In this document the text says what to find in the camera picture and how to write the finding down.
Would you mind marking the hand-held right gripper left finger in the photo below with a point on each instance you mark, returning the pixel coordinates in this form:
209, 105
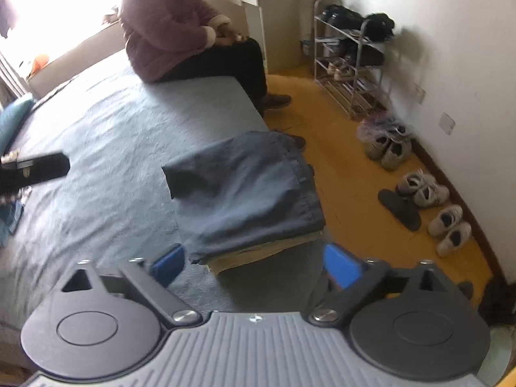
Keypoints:
169, 264

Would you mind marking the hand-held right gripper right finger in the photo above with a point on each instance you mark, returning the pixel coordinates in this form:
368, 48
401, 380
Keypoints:
340, 266

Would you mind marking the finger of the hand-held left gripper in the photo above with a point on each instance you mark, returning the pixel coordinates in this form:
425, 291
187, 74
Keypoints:
48, 167

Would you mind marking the dark navy pants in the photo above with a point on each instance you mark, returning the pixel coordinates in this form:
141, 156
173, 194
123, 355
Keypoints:
246, 185

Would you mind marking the blue shirt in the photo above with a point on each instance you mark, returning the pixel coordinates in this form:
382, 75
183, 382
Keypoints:
9, 221

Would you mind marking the teal pillow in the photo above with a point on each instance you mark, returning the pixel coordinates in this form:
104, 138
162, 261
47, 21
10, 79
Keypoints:
14, 119

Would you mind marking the black slippers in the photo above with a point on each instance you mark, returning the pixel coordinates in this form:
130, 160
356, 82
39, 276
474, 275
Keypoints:
399, 207

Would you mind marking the beige folded garment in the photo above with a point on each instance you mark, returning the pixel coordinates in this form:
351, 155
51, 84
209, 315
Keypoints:
258, 254

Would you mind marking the grey curtain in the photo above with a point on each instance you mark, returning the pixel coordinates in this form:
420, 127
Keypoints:
8, 76

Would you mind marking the orange bag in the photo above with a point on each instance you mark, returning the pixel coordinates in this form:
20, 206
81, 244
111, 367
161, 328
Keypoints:
40, 62

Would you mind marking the row of pale sneakers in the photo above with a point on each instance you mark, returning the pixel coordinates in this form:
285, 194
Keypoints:
387, 149

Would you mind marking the dark shoe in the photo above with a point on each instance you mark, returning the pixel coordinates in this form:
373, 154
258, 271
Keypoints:
296, 141

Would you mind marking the barred window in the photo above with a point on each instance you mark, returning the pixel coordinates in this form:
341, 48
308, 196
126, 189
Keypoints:
52, 8

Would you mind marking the metal shoe rack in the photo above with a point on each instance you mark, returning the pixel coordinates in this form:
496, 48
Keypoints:
350, 88

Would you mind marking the group of dark rack shoes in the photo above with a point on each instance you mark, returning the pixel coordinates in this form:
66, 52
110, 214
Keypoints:
354, 18

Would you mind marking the white desk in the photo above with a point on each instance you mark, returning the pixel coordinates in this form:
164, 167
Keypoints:
270, 20

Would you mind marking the white wall socket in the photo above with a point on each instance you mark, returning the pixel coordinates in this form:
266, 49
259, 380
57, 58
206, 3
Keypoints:
419, 92
447, 123

